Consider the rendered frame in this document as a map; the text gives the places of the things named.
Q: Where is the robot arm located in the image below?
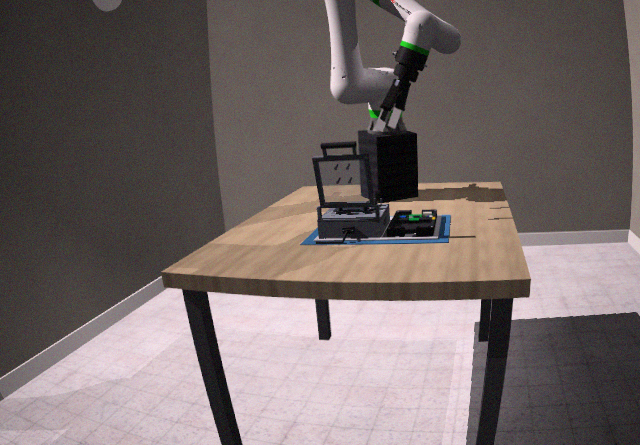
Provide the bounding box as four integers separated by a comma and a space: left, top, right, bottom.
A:
325, 0, 461, 135

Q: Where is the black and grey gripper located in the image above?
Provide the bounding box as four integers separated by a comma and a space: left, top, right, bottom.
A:
375, 64, 419, 132

